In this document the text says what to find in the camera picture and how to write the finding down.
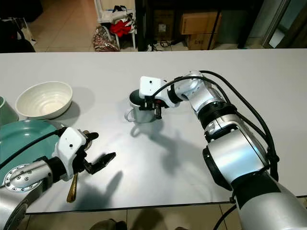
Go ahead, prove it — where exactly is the grey mug dark inside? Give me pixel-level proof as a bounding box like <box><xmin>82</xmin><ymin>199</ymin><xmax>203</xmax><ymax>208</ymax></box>
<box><xmin>124</xmin><ymin>90</ymin><xmax>156</xmax><ymax>124</ymax></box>

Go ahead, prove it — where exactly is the gold spoon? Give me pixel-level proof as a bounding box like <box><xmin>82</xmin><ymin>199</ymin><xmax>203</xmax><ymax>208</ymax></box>
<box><xmin>67</xmin><ymin>129</ymin><xmax>93</xmax><ymax>203</ymax></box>

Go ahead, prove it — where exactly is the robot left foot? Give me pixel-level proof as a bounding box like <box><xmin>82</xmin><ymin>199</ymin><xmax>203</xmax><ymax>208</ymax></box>
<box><xmin>90</xmin><ymin>219</ymin><xmax>120</xmax><ymax>230</ymax></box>

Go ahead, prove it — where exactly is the white ribbed bowl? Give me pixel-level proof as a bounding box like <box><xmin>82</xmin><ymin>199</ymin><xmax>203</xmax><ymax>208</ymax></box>
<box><xmin>15</xmin><ymin>81</ymin><xmax>73</xmax><ymax>120</ymax></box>

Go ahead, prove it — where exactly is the teal dinner plate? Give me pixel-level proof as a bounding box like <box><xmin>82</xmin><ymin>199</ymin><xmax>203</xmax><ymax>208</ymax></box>
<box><xmin>0</xmin><ymin>120</ymin><xmax>67</xmax><ymax>169</ymax></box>

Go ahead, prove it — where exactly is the shiny patterned bag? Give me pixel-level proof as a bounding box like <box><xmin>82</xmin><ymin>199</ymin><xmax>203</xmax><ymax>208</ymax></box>
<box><xmin>92</xmin><ymin>25</ymin><xmax>120</xmax><ymax>52</ymax></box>

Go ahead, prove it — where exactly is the printed cardboard box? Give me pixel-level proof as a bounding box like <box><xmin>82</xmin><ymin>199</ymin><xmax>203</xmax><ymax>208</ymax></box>
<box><xmin>186</xmin><ymin>34</ymin><xmax>217</xmax><ymax>50</ymax></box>

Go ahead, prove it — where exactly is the black shelf unit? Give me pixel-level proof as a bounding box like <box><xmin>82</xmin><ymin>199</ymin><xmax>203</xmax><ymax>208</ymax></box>
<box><xmin>137</xmin><ymin>0</ymin><xmax>264</xmax><ymax>51</ymax></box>

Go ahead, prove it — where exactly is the red cloth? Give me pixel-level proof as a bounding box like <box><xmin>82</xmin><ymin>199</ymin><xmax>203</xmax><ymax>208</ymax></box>
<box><xmin>109</xmin><ymin>20</ymin><xmax>134</xmax><ymax>37</ymax></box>

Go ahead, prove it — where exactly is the plain cardboard box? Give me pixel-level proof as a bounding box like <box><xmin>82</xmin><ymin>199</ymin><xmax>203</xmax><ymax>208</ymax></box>
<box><xmin>180</xmin><ymin>12</ymin><xmax>222</xmax><ymax>35</ymax></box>

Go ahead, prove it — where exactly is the light green mug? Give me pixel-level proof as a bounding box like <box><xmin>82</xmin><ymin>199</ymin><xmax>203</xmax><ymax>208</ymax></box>
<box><xmin>0</xmin><ymin>96</ymin><xmax>7</xmax><ymax>123</ymax></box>

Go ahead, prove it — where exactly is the white metal rack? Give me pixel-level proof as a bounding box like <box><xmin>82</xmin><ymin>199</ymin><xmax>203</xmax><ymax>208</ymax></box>
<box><xmin>95</xmin><ymin>0</ymin><xmax>137</xmax><ymax>51</ymax></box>

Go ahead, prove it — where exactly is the black bag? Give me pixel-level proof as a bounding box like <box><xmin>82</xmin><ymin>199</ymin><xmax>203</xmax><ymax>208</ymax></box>
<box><xmin>0</xmin><ymin>19</ymin><xmax>36</xmax><ymax>53</ymax></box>

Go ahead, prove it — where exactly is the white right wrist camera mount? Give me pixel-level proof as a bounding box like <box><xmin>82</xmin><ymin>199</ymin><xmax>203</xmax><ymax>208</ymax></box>
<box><xmin>139</xmin><ymin>76</ymin><xmax>175</xmax><ymax>107</ymax></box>

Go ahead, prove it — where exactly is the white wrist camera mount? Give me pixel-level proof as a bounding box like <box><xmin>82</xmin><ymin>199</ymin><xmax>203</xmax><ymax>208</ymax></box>
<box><xmin>139</xmin><ymin>76</ymin><xmax>175</xmax><ymax>107</ymax></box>
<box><xmin>56</xmin><ymin>127</ymin><xmax>90</xmax><ymax>174</ymax></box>

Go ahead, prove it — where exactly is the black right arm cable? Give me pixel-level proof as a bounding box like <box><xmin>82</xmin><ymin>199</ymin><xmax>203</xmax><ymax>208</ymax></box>
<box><xmin>153</xmin><ymin>74</ymin><xmax>204</xmax><ymax>102</ymax></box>
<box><xmin>201</xmin><ymin>70</ymin><xmax>280</xmax><ymax>230</ymax></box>

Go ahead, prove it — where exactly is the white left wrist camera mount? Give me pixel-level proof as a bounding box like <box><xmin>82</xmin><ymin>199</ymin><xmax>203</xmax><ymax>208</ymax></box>
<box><xmin>56</xmin><ymin>127</ymin><xmax>90</xmax><ymax>174</ymax></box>

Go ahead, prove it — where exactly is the grey metal door frame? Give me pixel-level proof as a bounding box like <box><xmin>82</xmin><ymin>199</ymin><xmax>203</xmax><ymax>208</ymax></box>
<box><xmin>261</xmin><ymin>0</ymin><xmax>307</xmax><ymax>48</ymax></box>

